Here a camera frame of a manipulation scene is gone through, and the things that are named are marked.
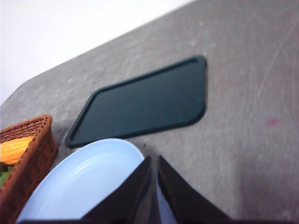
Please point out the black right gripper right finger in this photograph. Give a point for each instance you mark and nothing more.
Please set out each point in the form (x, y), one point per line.
(187, 204)

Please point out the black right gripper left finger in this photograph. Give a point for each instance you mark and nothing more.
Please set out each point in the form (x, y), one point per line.
(133, 202)

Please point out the light blue plate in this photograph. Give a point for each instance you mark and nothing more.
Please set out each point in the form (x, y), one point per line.
(66, 183)

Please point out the brown wicker basket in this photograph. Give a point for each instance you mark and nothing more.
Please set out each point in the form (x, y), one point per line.
(40, 154)

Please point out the dark green rectangular tray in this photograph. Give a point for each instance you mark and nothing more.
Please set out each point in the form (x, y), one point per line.
(170, 95)

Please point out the yellow toy corn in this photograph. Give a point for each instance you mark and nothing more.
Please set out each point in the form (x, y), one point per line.
(11, 151)

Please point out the green toy leaves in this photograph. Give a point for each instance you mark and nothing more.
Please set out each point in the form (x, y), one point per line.
(4, 175)

